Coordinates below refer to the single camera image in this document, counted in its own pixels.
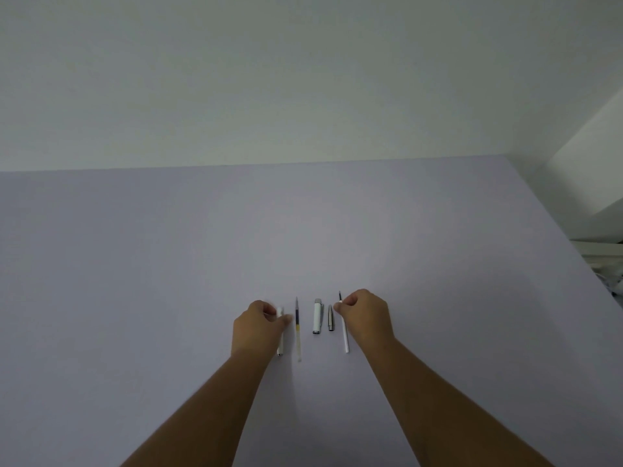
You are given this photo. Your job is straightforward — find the person's right hand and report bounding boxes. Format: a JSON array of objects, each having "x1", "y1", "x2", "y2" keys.
[{"x1": 333, "y1": 288, "x2": 395, "y2": 348}]

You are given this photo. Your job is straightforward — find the person's left forearm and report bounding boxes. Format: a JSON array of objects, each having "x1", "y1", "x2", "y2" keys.
[{"x1": 120, "y1": 354, "x2": 273, "y2": 467}]

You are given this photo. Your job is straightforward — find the thin white black-tipped pen refill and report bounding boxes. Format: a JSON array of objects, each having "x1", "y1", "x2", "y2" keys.
[{"x1": 338, "y1": 291, "x2": 350, "y2": 354}]

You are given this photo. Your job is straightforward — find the person's right forearm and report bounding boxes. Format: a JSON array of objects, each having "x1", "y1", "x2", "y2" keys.
[{"x1": 362, "y1": 337, "x2": 556, "y2": 467}]

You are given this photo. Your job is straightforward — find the person's left hand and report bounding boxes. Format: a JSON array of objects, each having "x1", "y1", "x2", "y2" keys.
[{"x1": 231, "y1": 300, "x2": 295, "y2": 362}]

